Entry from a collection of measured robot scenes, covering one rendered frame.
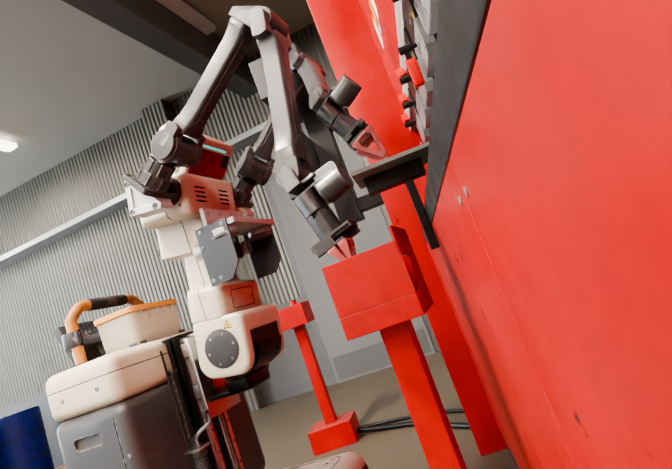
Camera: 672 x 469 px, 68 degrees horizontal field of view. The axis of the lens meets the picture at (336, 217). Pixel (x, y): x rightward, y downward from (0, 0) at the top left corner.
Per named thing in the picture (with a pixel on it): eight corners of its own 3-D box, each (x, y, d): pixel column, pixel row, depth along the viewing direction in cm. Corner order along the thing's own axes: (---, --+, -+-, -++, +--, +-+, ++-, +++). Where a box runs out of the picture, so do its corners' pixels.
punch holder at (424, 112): (425, 130, 150) (405, 82, 153) (452, 120, 149) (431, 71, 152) (426, 115, 135) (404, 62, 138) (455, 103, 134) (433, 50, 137)
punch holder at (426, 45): (427, 81, 111) (400, 17, 114) (463, 66, 110) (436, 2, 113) (428, 52, 96) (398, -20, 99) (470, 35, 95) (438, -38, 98)
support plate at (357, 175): (360, 189, 130) (359, 185, 130) (456, 151, 127) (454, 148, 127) (351, 176, 113) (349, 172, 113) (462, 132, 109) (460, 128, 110)
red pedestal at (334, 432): (321, 443, 287) (275, 306, 300) (361, 430, 284) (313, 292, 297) (314, 456, 268) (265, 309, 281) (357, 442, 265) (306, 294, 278)
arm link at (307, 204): (298, 200, 110) (287, 199, 104) (321, 180, 108) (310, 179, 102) (316, 225, 108) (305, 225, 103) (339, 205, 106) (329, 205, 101)
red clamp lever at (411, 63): (413, 90, 107) (397, 50, 108) (432, 82, 106) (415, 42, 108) (413, 86, 105) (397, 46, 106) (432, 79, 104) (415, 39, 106)
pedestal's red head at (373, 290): (368, 326, 115) (342, 253, 118) (433, 303, 111) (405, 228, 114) (347, 341, 96) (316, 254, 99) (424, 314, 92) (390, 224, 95)
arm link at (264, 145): (311, 72, 176) (287, 57, 171) (327, 65, 163) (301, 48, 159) (258, 186, 171) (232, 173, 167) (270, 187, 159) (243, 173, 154)
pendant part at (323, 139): (330, 233, 276) (281, 97, 289) (372, 216, 271) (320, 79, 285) (305, 227, 226) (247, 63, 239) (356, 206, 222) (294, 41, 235)
